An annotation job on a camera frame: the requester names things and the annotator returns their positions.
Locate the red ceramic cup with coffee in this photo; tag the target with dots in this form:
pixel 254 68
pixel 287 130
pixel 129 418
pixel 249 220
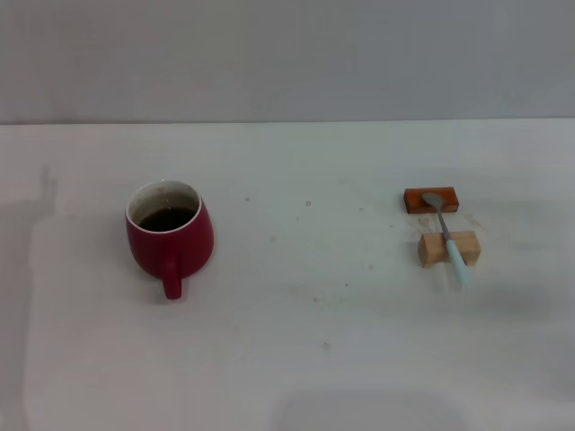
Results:
pixel 188 251

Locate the dark red-brown wooden block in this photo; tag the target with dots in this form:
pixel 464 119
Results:
pixel 411 202

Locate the light wooden spoon rest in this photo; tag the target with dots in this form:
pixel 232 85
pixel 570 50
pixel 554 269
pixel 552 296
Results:
pixel 431 251

